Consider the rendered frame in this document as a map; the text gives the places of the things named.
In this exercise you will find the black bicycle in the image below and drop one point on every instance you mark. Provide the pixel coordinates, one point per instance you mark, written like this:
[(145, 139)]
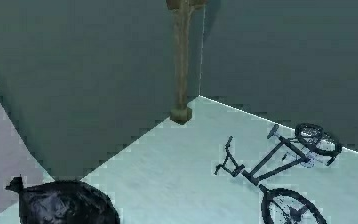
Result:
[(270, 165)]

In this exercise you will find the black garbage bag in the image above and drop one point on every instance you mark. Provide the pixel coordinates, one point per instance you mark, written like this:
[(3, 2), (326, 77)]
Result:
[(67, 203)]

